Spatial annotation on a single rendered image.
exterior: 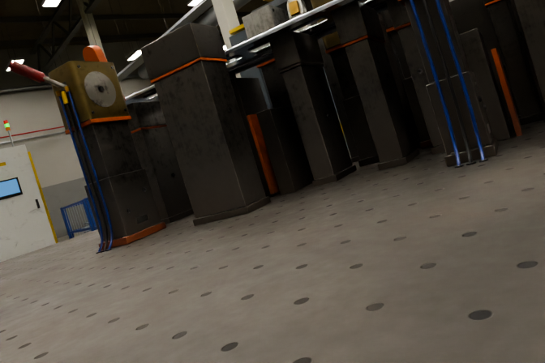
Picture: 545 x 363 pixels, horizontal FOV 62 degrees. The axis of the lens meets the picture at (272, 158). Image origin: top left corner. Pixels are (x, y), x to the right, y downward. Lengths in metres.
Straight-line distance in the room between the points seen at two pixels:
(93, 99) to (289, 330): 0.77
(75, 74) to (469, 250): 0.80
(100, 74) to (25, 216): 6.57
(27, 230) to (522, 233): 7.33
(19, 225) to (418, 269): 7.29
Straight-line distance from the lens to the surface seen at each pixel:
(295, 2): 1.07
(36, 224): 7.51
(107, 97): 0.96
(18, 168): 7.56
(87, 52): 1.03
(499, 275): 0.23
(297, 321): 0.23
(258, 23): 1.09
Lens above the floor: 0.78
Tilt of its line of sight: level
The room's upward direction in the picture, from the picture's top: 17 degrees counter-clockwise
